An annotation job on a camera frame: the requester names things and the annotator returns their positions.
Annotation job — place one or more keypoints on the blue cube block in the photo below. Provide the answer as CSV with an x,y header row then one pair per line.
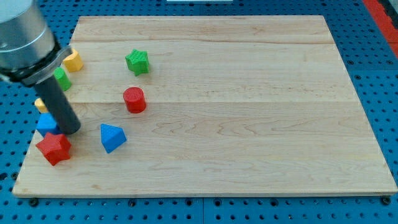
x,y
47,124

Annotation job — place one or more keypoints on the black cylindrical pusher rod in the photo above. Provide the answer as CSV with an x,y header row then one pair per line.
x,y
57,104

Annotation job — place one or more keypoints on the wooden board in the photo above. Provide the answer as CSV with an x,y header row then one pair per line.
x,y
236,106

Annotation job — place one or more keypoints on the red tape strip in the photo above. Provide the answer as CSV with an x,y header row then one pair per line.
x,y
385,16

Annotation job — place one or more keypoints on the green star block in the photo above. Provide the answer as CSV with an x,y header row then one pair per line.
x,y
138,62

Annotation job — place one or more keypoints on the blue triangular block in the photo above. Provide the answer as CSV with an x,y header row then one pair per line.
x,y
111,137

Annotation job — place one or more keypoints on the red star block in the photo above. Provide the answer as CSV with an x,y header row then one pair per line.
x,y
55,148

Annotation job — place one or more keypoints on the yellow block lower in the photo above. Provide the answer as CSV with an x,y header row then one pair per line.
x,y
39,104

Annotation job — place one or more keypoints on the yellow block upper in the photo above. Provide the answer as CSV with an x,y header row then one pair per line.
x,y
73,62

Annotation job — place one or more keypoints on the green cylinder block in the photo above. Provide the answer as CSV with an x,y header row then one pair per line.
x,y
62,78

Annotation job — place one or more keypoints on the red cylinder block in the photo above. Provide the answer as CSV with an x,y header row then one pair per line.
x,y
134,100

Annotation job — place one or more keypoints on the yellow block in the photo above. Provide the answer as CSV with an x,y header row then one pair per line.
x,y
73,62
39,104

